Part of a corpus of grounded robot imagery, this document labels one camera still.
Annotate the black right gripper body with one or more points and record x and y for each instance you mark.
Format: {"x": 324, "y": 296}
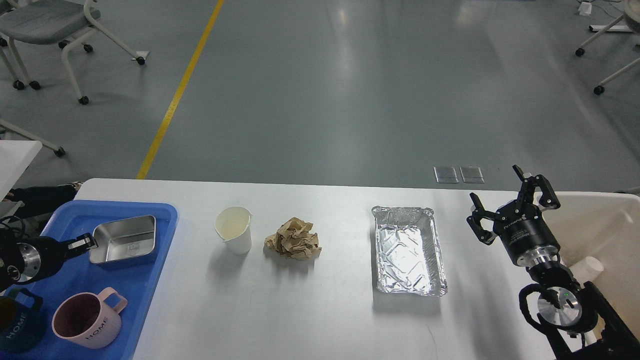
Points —
{"x": 525, "y": 235}

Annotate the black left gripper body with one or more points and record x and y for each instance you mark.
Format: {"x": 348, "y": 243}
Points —
{"x": 42, "y": 256}

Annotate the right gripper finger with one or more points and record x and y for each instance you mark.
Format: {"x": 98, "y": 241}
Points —
{"x": 479, "y": 213}
{"x": 536, "y": 194}

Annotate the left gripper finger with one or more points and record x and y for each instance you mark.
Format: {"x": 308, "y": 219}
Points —
{"x": 79, "y": 246}

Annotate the steel rectangular tray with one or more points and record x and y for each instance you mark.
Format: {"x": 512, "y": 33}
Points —
{"x": 125, "y": 243}

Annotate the pink mug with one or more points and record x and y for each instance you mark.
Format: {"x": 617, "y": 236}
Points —
{"x": 90, "y": 320}

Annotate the aluminium foil tray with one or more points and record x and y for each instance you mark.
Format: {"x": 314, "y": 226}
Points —
{"x": 408, "y": 256}

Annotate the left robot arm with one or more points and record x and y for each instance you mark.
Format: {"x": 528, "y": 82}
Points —
{"x": 13, "y": 229}

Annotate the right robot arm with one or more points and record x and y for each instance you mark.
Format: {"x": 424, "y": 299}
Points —
{"x": 577, "y": 320}

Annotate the right floor socket plate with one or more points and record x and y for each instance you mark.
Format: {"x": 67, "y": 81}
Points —
{"x": 472, "y": 174}

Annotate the floor socket plate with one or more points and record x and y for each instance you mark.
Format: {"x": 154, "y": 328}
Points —
{"x": 472, "y": 174}
{"x": 446, "y": 174}

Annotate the left floor socket plate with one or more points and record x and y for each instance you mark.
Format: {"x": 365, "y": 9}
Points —
{"x": 446, "y": 174}

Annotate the person in grey sweater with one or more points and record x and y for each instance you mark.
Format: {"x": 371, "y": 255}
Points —
{"x": 42, "y": 200}

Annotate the white plastic bin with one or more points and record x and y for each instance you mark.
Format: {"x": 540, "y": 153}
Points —
{"x": 606, "y": 227}

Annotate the white cup in bin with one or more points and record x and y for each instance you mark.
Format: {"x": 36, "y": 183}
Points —
{"x": 587, "y": 269}

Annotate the dark blue mug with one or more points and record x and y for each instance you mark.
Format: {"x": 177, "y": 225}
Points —
{"x": 22, "y": 324}

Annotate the white chair leg left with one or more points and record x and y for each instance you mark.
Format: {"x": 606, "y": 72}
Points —
{"x": 9, "y": 127}

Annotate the white side table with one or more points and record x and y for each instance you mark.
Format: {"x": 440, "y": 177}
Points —
{"x": 15, "y": 157}

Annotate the white paper cup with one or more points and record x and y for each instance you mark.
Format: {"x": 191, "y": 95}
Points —
{"x": 233, "y": 227}

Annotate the crumpled brown paper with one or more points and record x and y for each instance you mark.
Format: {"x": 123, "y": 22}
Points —
{"x": 294, "y": 239}

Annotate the grey chair on castors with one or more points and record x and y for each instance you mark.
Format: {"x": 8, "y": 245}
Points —
{"x": 46, "y": 22}

